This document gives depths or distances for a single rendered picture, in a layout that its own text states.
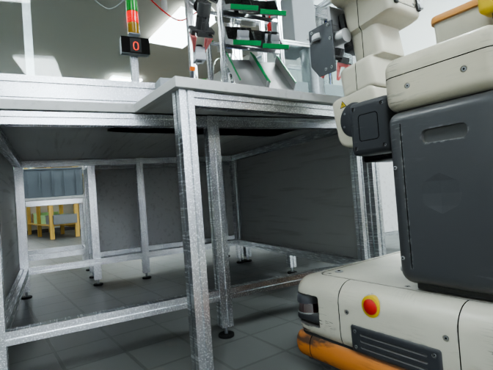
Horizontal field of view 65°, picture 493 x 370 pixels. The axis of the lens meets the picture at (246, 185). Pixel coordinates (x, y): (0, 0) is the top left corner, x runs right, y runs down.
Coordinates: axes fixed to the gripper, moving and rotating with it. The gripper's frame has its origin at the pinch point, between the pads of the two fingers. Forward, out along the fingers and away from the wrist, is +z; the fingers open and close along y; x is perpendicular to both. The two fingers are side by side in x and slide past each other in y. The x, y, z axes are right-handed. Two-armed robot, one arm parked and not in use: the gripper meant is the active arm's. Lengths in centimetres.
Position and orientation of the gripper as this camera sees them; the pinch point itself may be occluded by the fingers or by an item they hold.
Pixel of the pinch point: (199, 50)
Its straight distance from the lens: 178.4
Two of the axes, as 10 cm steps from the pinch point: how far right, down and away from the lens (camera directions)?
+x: 3.0, 5.9, -7.5
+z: -1.8, 8.1, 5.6
